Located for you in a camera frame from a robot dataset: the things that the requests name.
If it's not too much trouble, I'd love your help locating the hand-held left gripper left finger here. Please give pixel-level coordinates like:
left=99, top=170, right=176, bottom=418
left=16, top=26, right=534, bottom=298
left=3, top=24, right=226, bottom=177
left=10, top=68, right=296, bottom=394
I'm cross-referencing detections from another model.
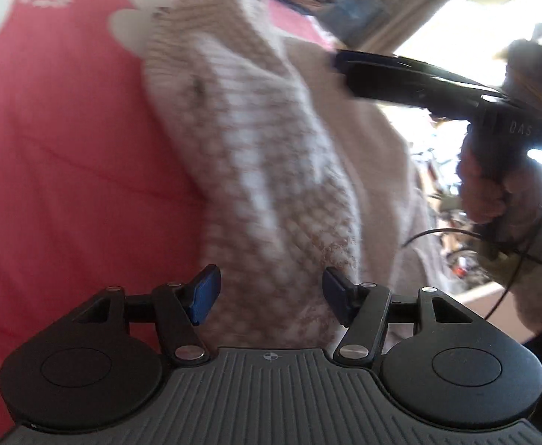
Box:
left=72, top=264, right=222, bottom=366

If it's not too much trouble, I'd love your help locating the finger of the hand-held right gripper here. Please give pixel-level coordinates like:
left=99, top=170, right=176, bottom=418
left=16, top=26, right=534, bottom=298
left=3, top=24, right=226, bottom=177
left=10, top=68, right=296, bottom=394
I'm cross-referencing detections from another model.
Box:
left=346, top=65, right=432, bottom=115
left=333, top=49, right=434, bottom=78

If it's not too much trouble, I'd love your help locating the grey curtain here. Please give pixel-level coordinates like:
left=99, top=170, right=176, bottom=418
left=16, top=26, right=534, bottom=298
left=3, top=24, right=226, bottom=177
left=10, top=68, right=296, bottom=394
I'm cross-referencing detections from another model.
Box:
left=373, top=0, right=499, bottom=53

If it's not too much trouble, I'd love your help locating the pink floral blanket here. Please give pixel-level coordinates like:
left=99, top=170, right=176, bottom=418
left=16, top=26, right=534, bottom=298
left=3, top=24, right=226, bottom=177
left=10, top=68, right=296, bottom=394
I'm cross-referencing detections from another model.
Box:
left=0, top=0, right=342, bottom=433

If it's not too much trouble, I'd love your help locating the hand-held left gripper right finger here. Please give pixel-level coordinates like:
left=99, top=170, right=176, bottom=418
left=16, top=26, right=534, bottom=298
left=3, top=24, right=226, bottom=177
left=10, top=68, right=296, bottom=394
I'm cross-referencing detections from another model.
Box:
left=322, top=266, right=474, bottom=367

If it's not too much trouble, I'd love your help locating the beige houndstooth coat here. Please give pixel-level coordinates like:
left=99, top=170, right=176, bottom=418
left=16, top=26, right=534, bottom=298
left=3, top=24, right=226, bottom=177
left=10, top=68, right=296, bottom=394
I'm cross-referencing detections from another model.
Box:
left=141, top=0, right=444, bottom=349

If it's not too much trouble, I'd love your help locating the black cable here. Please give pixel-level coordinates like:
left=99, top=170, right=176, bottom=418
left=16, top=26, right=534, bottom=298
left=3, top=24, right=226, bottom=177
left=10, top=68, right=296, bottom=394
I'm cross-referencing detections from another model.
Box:
left=403, top=227, right=542, bottom=320

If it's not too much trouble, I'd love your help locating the person's right hand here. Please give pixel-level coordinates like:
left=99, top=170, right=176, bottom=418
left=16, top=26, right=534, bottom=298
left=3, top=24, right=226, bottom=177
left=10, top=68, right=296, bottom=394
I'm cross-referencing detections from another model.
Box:
left=456, top=141, right=542, bottom=242

